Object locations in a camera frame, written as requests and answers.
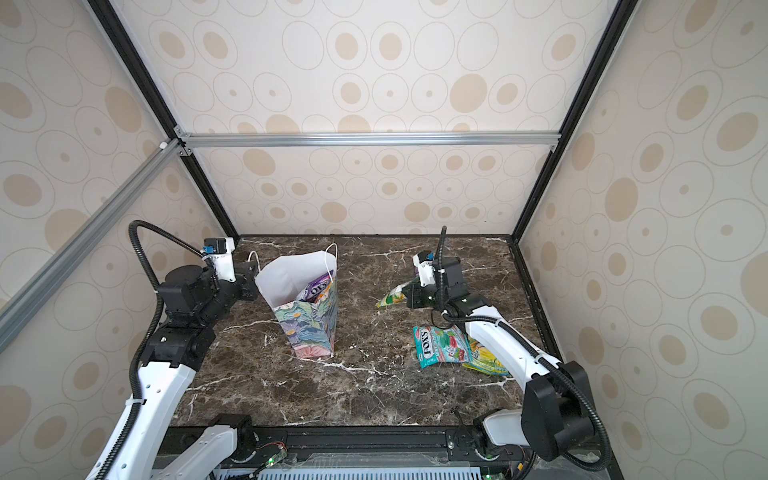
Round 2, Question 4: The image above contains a black vertical frame post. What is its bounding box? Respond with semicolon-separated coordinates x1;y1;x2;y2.
510;0;639;245
85;0;240;241

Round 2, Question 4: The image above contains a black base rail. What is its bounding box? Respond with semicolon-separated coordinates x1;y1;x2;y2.
152;424;625;480

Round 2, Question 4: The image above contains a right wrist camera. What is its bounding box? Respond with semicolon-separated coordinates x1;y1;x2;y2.
413;250;435;287

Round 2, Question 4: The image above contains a white paper bag colourful print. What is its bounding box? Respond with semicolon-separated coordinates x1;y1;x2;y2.
255;243;339;359

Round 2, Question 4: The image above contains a small purple candy bag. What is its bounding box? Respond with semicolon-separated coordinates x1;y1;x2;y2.
296;271;334;303

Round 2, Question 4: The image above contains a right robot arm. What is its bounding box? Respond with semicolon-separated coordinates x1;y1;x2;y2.
402;251;611;471

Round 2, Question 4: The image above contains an aluminium rail left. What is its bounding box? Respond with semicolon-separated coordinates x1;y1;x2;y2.
1;139;180;349

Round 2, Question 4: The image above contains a green snack bag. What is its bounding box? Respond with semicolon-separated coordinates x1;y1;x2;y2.
376;282;410;308

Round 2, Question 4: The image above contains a horizontal aluminium rail back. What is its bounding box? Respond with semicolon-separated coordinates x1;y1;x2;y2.
181;131;560;148

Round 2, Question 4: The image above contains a black vertical frame post left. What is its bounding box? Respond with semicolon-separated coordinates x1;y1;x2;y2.
85;0;240;241

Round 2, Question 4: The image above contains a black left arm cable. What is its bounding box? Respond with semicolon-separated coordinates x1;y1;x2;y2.
89;220;205;480

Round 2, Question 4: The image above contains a black vertical frame post right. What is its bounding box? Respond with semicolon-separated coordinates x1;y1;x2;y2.
510;0;639;245

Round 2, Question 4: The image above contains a teal spring candy bag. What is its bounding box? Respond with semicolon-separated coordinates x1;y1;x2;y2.
413;326;470;368

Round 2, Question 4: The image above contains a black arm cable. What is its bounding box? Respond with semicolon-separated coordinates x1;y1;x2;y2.
89;220;205;480
434;225;613;474

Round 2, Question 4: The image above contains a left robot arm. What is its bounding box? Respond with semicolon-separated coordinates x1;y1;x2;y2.
88;262;258;479

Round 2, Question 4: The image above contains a yellow green candy bag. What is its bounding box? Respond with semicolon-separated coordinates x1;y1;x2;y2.
463;337;509;376

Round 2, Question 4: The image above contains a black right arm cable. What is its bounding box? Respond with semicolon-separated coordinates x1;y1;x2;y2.
434;225;613;474

